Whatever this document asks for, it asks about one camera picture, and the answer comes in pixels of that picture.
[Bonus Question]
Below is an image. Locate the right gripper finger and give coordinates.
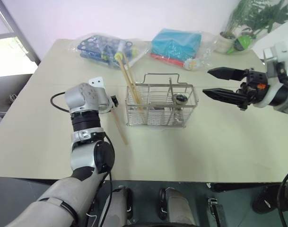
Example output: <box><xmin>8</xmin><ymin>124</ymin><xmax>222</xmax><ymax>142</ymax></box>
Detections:
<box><xmin>207</xmin><ymin>67</ymin><xmax>246</xmax><ymax>81</ymax></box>
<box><xmin>202</xmin><ymin>88</ymin><xmax>249</xmax><ymax>108</ymax></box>

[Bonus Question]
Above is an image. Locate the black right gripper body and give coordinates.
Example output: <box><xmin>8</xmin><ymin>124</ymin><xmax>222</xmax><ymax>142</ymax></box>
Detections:
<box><xmin>236</xmin><ymin>68</ymin><xmax>269</xmax><ymax>111</ymax></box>

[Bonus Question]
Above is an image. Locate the wooden chopstick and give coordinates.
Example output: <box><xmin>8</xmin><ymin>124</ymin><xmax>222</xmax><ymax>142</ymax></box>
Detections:
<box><xmin>123</xmin><ymin>53</ymin><xmax>144</xmax><ymax>112</ymax></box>
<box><xmin>115</xmin><ymin>54</ymin><xmax>146</xmax><ymax>120</ymax></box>
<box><xmin>113</xmin><ymin>110</ymin><xmax>129</xmax><ymax>146</ymax></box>

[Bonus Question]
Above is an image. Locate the metal spoon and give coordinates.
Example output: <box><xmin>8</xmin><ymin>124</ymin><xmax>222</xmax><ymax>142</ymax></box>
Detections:
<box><xmin>166</xmin><ymin>78</ymin><xmax>189</xmax><ymax>125</ymax></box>

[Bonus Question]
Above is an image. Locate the white plant pot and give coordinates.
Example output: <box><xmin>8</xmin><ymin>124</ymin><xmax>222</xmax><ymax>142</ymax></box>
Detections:
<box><xmin>215</xmin><ymin>31</ymin><xmax>237</xmax><ymax>54</ymax></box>

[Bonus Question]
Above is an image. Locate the white round tape roll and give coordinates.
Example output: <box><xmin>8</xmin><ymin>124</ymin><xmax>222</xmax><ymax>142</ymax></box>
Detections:
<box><xmin>183</xmin><ymin>59</ymin><xmax>203</xmax><ymax>71</ymax></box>

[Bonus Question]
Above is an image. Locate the white tube with yellow cap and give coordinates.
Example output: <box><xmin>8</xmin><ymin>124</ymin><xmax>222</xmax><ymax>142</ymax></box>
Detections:
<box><xmin>114</xmin><ymin>39</ymin><xmax>127</xmax><ymax>61</ymax></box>

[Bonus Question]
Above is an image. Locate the blue rack in plastic bag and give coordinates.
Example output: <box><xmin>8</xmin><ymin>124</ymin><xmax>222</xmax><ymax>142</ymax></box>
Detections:
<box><xmin>77</xmin><ymin>35</ymin><xmax>140</xmax><ymax>70</ymax></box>

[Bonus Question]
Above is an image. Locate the blue cloth in plastic bag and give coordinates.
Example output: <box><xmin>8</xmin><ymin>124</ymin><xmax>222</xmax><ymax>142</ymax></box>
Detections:
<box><xmin>150</xmin><ymin>28</ymin><xmax>203</xmax><ymax>60</ymax></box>

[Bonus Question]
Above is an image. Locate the red flat package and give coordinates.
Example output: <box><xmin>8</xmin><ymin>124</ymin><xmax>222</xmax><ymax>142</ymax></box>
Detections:
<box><xmin>149</xmin><ymin>53</ymin><xmax>186</xmax><ymax>69</ymax></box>

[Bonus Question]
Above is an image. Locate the green leafy plant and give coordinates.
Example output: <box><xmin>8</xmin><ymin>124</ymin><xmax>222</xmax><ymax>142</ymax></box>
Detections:
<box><xmin>225</xmin><ymin>0</ymin><xmax>288</xmax><ymax>39</ymax></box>

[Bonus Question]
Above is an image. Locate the dark side desk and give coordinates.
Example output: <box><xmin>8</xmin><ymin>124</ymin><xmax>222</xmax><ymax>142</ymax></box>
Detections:
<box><xmin>0</xmin><ymin>72</ymin><xmax>39</xmax><ymax>135</ymax></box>

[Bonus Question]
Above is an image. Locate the dark rounded robot leg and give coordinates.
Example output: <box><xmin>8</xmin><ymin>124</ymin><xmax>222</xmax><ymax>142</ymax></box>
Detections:
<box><xmin>157</xmin><ymin>186</ymin><xmax>195</xmax><ymax>227</ymax></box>

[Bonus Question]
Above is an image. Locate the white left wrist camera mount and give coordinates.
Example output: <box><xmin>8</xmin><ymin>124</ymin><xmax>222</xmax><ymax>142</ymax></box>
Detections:
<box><xmin>88</xmin><ymin>76</ymin><xmax>114</xmax><ymax>114</ymax></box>

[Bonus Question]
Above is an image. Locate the metal wire basket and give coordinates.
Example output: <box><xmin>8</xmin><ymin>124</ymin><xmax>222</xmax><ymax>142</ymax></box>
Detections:
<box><xmin>125</xmin><ymin>73</ymin><xmax>199</xmax><ymax>129</ymax></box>

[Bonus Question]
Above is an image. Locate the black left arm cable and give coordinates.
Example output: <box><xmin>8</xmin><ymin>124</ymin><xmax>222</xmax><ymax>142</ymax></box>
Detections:
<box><xmin>50</xmin><ymin>91</ymin><xmax>72</xmax><ymax>114</ymax></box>

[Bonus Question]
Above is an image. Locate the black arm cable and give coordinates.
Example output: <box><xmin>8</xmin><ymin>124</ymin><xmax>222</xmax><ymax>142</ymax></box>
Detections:
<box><xmin>50</xmin><ymin>91</ymin><xmax>72</xmax><ymax>114</ymax></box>
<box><xmin>277</xmin><ymin>166</ymin><xmax>288</xmax><ymax>227</ymax></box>

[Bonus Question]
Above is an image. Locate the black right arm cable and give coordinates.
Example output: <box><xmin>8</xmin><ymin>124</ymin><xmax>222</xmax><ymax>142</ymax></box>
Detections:
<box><xmin>277</xmin><ymin>166</ymin><xmax>288</xmax><ymax>227</ymax></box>

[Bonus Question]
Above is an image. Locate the grey metal bracket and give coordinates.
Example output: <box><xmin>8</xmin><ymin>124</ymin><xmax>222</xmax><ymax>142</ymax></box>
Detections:
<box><xmin>208</xmin><ymin>197</ymin><xmax>225</xmax><ymax>227</ymax></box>

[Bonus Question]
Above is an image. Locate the grey window frame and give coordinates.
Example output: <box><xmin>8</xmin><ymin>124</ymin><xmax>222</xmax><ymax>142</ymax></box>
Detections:
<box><xmin>0</xmin><ymin>0</ymin><xmax>42</xmax><ymax>64</ymax></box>

